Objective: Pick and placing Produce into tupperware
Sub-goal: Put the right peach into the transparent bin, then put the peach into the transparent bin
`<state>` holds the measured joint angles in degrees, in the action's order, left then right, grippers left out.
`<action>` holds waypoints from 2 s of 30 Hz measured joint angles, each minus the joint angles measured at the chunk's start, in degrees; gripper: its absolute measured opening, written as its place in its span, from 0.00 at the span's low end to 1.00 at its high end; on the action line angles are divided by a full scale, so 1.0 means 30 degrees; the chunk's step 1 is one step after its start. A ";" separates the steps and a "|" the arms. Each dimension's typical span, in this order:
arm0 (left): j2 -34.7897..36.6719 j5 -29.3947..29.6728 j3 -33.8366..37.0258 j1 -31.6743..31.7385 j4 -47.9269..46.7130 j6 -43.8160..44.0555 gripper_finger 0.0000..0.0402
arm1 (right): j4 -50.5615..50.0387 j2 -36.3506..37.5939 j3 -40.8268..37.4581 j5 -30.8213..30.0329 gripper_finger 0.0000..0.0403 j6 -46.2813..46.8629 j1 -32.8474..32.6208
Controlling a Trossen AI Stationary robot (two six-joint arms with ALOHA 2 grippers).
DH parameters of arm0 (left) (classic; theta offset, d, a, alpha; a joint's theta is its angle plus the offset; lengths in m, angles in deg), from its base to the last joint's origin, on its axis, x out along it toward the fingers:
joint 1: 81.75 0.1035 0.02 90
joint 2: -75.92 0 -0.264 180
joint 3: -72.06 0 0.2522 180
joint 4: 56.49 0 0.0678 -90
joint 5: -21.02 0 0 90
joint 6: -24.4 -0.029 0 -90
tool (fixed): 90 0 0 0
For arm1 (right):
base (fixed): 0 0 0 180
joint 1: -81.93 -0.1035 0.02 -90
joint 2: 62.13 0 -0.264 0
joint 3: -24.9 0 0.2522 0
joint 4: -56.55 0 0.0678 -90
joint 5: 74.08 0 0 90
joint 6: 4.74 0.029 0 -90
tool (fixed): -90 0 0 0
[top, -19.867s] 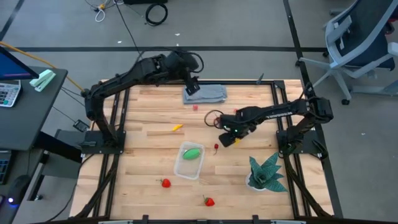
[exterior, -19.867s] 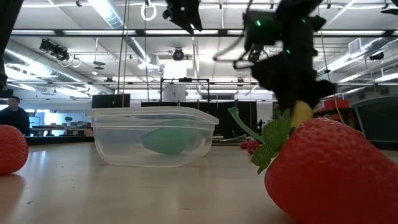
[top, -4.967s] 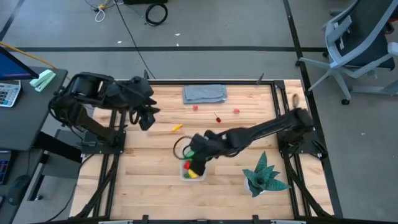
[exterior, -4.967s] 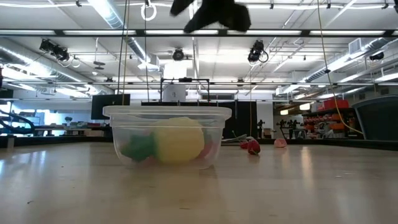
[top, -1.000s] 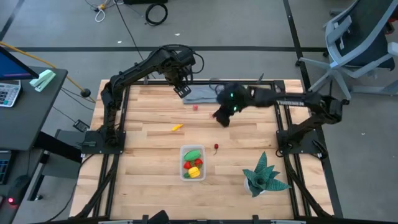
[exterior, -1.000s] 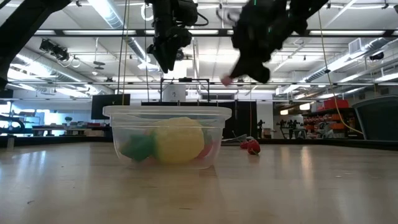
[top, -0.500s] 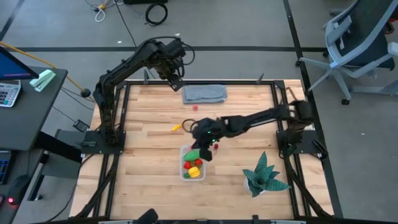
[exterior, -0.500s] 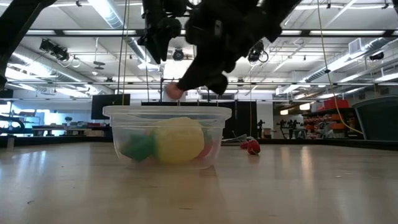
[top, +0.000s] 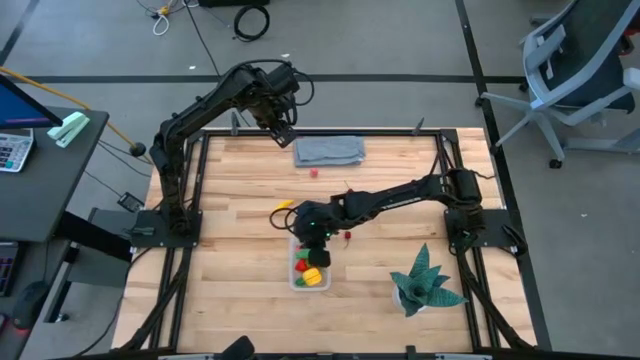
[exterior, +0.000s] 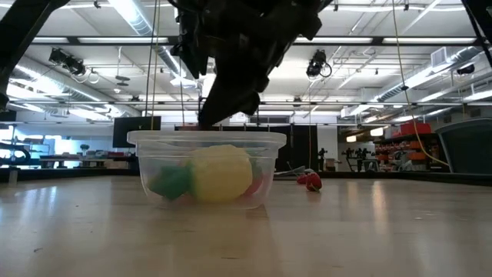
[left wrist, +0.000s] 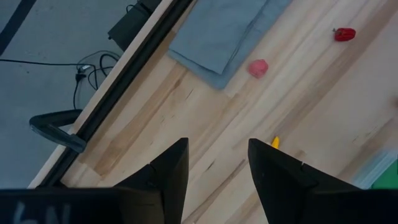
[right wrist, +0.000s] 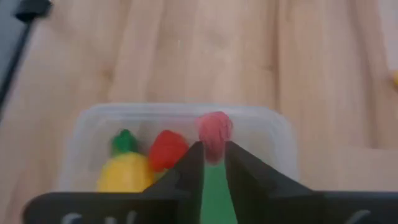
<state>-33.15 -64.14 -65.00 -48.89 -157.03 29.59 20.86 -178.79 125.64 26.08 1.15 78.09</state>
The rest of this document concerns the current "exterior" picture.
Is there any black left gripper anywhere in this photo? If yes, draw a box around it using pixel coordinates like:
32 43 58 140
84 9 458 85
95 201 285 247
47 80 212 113
168 0 324 131

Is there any clear plastic tupperware container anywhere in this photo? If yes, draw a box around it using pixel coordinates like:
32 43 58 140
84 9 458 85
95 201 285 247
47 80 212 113
126 129 288 211

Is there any yellow toy pineapple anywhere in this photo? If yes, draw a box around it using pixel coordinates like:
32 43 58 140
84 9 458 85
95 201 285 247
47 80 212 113
148 144 254 205

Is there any red toy strawberry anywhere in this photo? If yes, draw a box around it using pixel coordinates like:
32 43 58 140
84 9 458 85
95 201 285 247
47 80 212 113
244 172 265 198

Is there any shelf with orange bins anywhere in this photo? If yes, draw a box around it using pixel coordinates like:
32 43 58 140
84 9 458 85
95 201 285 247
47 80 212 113
373 122 440 173

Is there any black ceiling camera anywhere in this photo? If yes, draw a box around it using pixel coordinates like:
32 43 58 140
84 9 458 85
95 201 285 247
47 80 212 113
48 47 87 77
305 48 332 79

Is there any black wall screen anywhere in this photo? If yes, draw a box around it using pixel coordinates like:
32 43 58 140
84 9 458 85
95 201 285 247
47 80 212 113
111 115 163 149

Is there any hanging yellow cable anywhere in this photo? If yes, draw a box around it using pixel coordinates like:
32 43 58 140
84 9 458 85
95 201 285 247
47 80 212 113
391 0 451 168

